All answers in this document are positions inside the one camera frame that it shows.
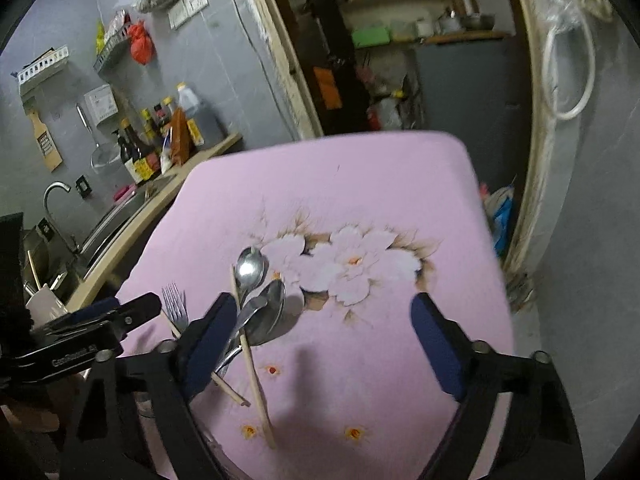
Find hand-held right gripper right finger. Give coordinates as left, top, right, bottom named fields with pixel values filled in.
left=410, top=292, right=586, bottom=480

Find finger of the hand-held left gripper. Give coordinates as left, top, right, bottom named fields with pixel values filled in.
left=110, top=294, right=162, bottom=333
left=37, top=298, right=122, bottom=336

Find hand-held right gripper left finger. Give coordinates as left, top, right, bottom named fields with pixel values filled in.
left=60, top=291, right=239, bottom=480

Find steel fork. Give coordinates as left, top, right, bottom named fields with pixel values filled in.
left=161, top=282, right=190, bottom=328

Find wooden chopstick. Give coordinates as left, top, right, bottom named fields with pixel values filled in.
left=160, top=309, right=251, bottom=407
left=26, top=249, right=40, bottom=295
left=230, top=265, right=278, bottom=451

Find white utensil holder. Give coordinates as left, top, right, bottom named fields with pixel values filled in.
left=25, top=282, right=71, bottom=328

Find steel spoon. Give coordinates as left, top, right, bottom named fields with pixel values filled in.
left=240, top=278, right=287, bottom=347
left=217, top=246, right=269, bottom=378

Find person's left hand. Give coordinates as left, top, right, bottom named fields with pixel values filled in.
left=0, top=395, right=66, bottom=433

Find steel sink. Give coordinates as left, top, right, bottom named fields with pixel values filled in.
left=75, top=175, right=173, bottom=266

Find steel faucet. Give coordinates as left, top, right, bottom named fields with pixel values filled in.
left=42, top=181, right=81, bottom=256

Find blue plastic bag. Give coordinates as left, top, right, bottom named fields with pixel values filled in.
left=487, top=187, right=516, bottom=258

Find soy sauce bottle yellow label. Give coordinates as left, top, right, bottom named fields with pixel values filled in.
left=122, top=119, right=157, bottom=183

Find steel mesh skimmer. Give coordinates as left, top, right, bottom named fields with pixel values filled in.
left=76, top=102, right=124, bottom=175

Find dark pump bottle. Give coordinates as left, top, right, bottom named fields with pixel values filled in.
left=116, top=129, right=135, bottom=178

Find white blue packet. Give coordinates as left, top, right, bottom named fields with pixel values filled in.
left=159, top=127, right=176, bottom=172

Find pink floral cloth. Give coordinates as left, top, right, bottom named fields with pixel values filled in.
left=117, top=130, right=516, bottom=480

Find wooden grater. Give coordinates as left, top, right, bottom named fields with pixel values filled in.
left=26, top=110, right=64, bottom=172

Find beige kitchen counter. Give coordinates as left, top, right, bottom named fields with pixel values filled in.
left=65, top=132, right=244, bottom=311

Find orange brown packet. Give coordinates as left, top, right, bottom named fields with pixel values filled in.
left=170, top=107, right=193, bottom=166

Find small yellow cap bottle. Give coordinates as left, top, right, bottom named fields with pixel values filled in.
left=140, top=108, right=156, bottom=148

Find large oil jug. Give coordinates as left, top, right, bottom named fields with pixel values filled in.
left=176, top=82, right=223, bottom=147

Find dark cabinet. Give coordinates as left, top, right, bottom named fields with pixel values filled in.
left=415, top=35, right=531, bottom=196

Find red plastic bag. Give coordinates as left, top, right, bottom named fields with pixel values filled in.
left=127, top=21, right=156, bottom=66

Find orange cloth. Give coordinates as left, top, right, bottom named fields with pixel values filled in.
left=313, top=66, right=343, bottom=110

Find red silver seasoning packets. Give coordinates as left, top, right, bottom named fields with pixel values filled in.
left=106, top=9, right=132, bottom=41

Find wooden board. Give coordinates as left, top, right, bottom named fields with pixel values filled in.
left=425, top=30, right=511, bottom=46

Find green box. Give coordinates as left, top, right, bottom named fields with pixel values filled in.
left=351, top=26, right=392, bottom=48

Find steel bowl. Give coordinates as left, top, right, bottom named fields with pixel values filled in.
left=462, top=12, right=496, bottom=31

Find white wall box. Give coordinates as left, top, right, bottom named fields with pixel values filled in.
left=82, top=84, right=119, bottom=126

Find white wall rack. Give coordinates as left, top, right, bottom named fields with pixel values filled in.
left=11, top=46, right=69, bottom=92

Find grey wall shelf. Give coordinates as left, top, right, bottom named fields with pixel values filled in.
left=93, top=22, right=133, bottom=73

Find white cord loop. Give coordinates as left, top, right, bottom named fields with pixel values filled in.
left=542, top=25, right=598, bottom=121

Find pale wooden door frame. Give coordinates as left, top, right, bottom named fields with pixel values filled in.
left=232, top=0, right=566, bottom=281

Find thin dark cable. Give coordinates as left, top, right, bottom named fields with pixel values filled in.
left=227, top=0, right=301, bottom=143

